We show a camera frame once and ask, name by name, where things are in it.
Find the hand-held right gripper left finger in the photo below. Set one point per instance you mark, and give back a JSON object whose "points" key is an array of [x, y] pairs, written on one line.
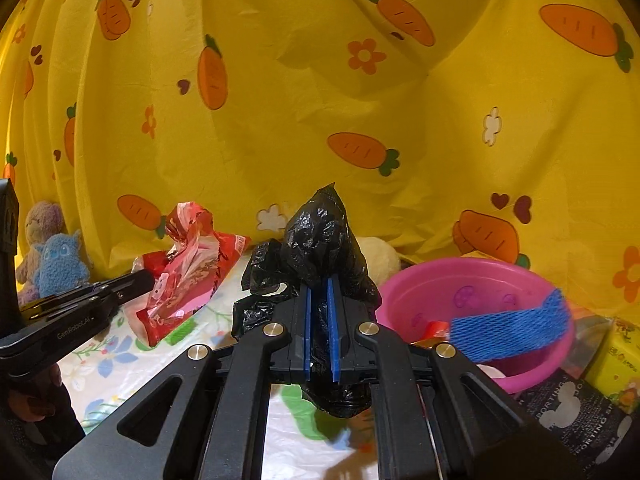
{"points": [[306, 330]]}

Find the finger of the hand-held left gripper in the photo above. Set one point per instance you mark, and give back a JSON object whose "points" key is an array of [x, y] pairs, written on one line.
{"points": [[125, 285], [75, 305]]}

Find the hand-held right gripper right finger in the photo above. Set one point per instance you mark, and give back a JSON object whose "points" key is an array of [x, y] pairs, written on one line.
{"points": [[334, 330]]}

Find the clear red plastic wrapper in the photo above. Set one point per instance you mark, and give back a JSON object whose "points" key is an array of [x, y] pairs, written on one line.
{"points": [[192, 260]]}

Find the black plastic bag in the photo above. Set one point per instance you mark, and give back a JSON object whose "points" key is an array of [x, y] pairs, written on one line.
{"points": [[320, 240]]}

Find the pink plastic basin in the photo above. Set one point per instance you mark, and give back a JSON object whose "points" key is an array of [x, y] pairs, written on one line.
{"points": [[425, 290]]}

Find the blue foam net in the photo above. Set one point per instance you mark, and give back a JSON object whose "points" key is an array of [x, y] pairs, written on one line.
{"points": [[510, 330]]}

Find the person's left hand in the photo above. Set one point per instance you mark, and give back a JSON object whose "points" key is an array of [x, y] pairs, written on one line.
{"points": [[35, 400]]}

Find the blue plush toy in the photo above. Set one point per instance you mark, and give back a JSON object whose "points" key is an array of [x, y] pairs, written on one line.
{"points": [[60, 265]]}

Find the floral plastic tablecloth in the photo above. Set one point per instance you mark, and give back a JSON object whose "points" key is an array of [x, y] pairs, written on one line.
{"points": [[125, 360]]}

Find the cream plush toy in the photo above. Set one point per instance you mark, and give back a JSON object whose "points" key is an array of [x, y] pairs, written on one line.
{"points": [[382, 260]]}

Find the purple teddy bear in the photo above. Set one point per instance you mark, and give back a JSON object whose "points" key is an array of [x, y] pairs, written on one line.
{"points": [[40, 225]]}

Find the red snack packet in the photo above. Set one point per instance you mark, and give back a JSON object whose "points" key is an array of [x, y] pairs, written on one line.
{"points": [[230, 245]]}

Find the yellow carrot print curtain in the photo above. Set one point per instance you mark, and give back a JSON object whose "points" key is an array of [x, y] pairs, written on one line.
{"points": [[350, 110]]}

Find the black printed bag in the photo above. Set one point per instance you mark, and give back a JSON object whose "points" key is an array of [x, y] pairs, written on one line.
{"points": [[575, 410]]}

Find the yellow printed box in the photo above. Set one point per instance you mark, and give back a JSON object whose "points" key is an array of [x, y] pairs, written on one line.
{"points": [[615, 360]]}

